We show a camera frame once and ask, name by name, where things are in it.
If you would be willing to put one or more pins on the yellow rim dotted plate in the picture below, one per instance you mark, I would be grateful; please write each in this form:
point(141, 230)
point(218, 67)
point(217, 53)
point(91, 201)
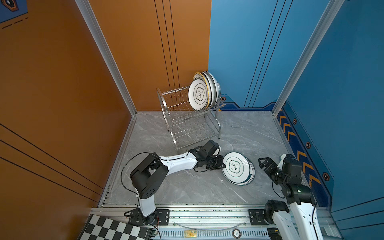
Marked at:
point(201, 76)

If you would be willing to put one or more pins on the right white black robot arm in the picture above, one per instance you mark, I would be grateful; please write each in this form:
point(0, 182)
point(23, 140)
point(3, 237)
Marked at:
point(296, 219)

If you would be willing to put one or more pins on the aluminium front rail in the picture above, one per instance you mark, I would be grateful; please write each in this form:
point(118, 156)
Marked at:
point(215, 221)

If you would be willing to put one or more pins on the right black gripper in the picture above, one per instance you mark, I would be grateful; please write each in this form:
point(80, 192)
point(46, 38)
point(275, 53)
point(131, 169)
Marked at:
point(268, 169)

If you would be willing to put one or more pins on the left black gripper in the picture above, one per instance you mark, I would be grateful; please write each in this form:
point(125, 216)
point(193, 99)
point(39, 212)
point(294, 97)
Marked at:
point(220, 164)

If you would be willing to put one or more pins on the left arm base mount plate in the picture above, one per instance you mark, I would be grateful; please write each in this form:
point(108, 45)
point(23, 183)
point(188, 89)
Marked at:
point(157, 218)

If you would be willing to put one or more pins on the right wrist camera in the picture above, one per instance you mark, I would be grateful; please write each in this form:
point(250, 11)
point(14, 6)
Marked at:
point(282, 157)

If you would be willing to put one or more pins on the black white checkerboard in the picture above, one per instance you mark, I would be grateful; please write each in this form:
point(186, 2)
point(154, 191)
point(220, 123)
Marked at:
point(101, 228)

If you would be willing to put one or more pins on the white plate grey pattern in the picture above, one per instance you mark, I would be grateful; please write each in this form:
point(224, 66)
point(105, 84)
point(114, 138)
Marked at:
point(232, 161)
point(198, 94)

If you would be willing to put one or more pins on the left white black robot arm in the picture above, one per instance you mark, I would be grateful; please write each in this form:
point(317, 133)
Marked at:
point(149, 175)

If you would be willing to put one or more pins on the chrome wire dish rack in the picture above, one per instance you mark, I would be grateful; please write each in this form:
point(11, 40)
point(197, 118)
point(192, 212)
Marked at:
point(186, 125)

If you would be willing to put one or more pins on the large white plate black rim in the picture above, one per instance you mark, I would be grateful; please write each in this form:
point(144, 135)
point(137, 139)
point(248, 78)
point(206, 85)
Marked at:
point(215, 86)

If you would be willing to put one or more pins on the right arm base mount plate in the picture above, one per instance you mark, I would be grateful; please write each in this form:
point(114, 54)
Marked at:
point(257, 217)

